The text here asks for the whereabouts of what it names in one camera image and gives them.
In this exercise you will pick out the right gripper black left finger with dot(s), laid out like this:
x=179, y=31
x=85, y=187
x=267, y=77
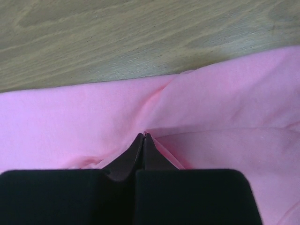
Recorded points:
x=72, y=197

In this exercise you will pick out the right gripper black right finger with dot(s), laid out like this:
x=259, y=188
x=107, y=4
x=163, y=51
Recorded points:
x=166, y=195

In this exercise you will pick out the pink t shirt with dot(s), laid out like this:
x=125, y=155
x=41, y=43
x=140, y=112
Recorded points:
x=241, y=114

